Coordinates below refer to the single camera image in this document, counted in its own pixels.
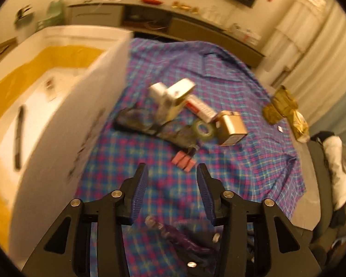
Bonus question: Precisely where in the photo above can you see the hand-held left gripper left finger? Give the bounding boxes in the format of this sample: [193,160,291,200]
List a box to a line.
[21,163,149,277]

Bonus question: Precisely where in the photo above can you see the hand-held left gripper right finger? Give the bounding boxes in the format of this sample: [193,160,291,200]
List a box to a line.
[197,163,323,277]

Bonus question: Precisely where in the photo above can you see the red white staples box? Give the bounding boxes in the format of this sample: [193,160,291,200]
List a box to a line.
[185,94,218,123]

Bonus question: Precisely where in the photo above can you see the white printed box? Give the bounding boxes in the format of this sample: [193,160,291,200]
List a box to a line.
[166,78,197,122]

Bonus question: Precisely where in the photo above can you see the white foam box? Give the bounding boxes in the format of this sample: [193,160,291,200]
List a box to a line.
[0,25,133,254]

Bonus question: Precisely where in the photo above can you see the pink eraser pack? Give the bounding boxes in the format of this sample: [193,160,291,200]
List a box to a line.
[172,150,197,174]

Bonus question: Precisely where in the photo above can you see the clear tape roll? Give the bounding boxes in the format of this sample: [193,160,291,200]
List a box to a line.
[193,120,217,142]

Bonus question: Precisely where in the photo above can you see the dark flat pouch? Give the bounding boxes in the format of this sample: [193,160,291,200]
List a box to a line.
[114,108,198,150]

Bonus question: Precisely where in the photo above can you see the small tan box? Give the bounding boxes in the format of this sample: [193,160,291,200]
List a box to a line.
[216,111,248,146]

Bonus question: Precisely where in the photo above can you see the white charger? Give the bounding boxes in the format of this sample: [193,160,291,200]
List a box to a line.
[148,83,169,123]

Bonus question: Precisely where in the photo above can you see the gold foil bag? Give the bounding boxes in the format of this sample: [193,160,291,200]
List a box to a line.
[262,85,310,142]

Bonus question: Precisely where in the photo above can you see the black chair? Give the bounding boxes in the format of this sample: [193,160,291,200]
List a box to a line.
[306,131,346,266]

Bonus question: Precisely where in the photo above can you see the plaid shirt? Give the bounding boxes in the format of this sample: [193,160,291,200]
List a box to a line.
[75,38,306,277]

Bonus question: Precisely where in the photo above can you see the black pen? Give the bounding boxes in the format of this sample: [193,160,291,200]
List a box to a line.
[14,106,25,170]

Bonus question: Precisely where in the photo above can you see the white garment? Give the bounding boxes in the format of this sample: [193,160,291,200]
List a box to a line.
[323,135,346,211]

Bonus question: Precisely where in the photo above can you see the white packets box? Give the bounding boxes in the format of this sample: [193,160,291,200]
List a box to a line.
[233,24,261,45]

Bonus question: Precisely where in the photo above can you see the grey tv cabinet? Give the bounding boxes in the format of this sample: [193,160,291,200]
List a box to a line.
[66,1,267,67]

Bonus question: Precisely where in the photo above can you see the clear drinking glasses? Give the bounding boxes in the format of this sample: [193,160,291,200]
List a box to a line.
[203,6,222,25]

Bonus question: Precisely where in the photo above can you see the white curtain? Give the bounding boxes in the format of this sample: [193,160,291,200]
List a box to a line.
[261,0,346,139]

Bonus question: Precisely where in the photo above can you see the amber glass bottles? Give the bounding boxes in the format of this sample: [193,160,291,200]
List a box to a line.
[173,1,199,13]

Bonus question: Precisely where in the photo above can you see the green plastic chair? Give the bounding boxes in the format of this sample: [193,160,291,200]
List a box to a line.
[37,0,65,31]

